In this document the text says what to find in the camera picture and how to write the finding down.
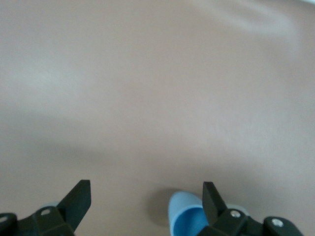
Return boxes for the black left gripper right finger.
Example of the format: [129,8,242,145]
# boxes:
[196,181,267,236]

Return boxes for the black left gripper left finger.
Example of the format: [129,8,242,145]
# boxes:
[17,179,92,236]

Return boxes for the light blue plastic cup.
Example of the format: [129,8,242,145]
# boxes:
[167,191,210,236]

